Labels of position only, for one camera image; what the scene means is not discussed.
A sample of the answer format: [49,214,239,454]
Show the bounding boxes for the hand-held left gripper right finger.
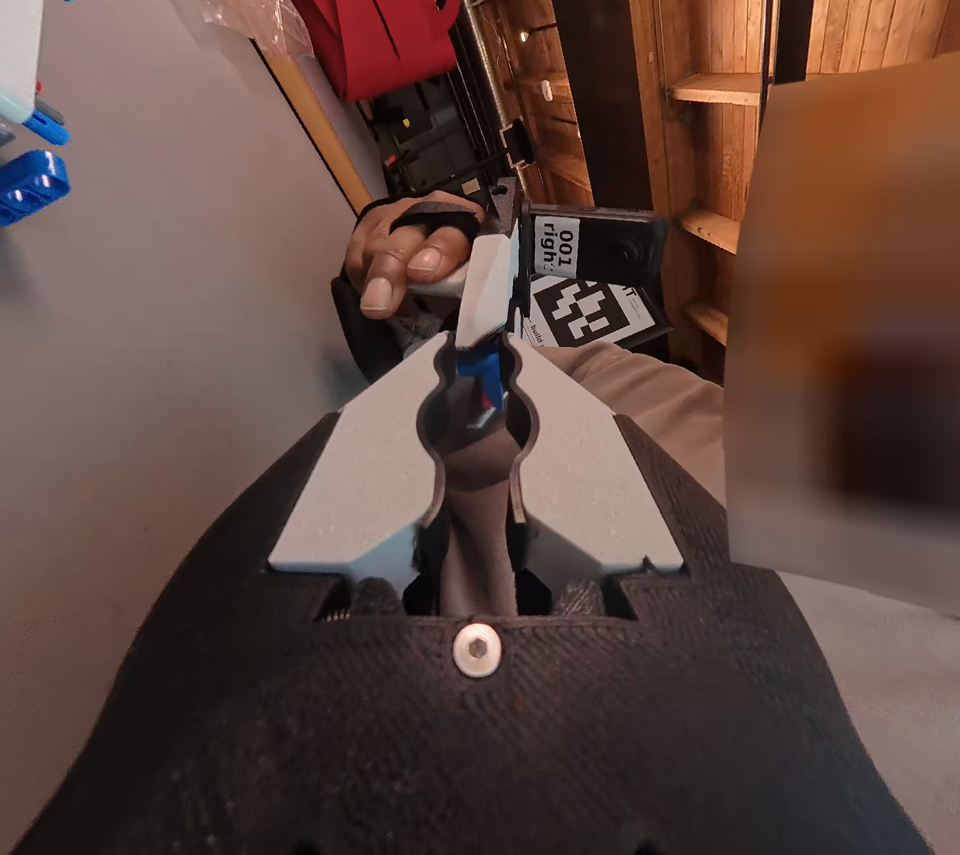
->
[504,331,686,580]

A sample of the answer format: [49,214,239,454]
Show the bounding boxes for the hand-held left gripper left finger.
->
[267,331,459,582]

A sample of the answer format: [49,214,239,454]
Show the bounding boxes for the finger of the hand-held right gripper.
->
[453,231,524,351]

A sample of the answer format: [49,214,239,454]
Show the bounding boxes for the blue and red toy piece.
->
[455,343,506,432]

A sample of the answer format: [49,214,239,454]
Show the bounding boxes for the person's right hand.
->
[343,198,481,321]

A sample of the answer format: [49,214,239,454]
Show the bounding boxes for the person's beige sweater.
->
[536,339,729,507]

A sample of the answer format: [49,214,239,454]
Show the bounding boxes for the white and blue toy model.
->
[0,0,78,228]

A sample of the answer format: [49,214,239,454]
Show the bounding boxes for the wooden wall shelves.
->
[663,69,774,346]

